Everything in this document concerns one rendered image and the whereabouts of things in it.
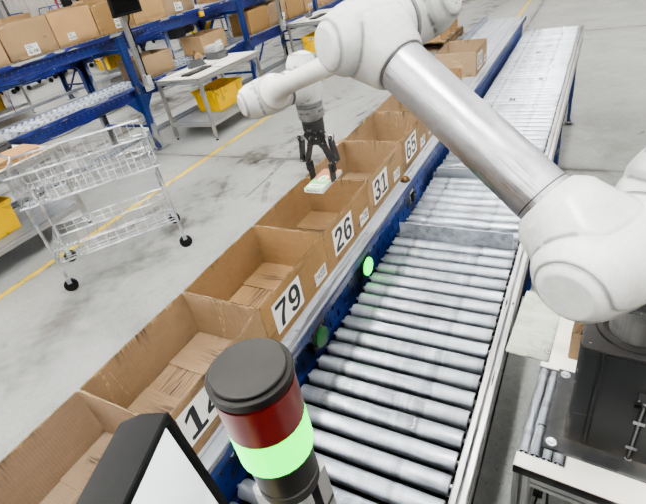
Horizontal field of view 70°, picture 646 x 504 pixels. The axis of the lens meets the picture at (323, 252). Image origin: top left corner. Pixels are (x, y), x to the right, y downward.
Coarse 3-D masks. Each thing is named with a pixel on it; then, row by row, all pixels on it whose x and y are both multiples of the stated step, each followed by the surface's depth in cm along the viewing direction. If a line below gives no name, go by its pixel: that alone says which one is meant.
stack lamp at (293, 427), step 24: (216, 408) 26; (264, 408) 25; (288, 408) 26; (240, 432) 26; (264, 432) 26; (288, 432) 27; (312, 432) 30; (240, 456) 28; (264, 456) 27; (288, 456) 28
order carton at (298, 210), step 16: (288, 192) 187; (304, 192) 198; (336, 192) 193; (352, 192) 190; (272, 208) 179; (288, 208) 189; (304, 208) 200; (320, 208) 202; (336, 208) 198; (352, 208) 174; (368, 208) 188; (256, 224) 171; (272, 224) 180; (288, 224) 190; (304, 224) 196; (320, 224) 193; (336, 224) 164; (352, 240) 178
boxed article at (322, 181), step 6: (318, 174) 172; (324, 174) 171; (336, 174) 169; (312, 180) 168; (318, 180) 167; (324, 180) 167; (330, 180) 166; (306, 186) 165; (312, 186) 164; (318, 186) 163; (324, 186) 163; (312, 192) 163; (318, 192) 162
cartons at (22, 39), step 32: (160, 0) 627; (288, 0) 842; (320, 0) 933; (0, 32) 465; (32, 32) 490; (64, 32) 520; (96, 32) 554; (224, 32) 708; (256, 32) 773; (0, 64) 467; (160, 64) 608
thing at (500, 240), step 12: (408, 228) 199; (420, 228) 196; (432, 228) 193; (444, 228) 190; (456, 228) 188; (432, 240) 197; (444, 240) 194; (456, 240) 191; (468, 240) 189; (480, 240) 186; (492, 240) 184; (504, 240) 181
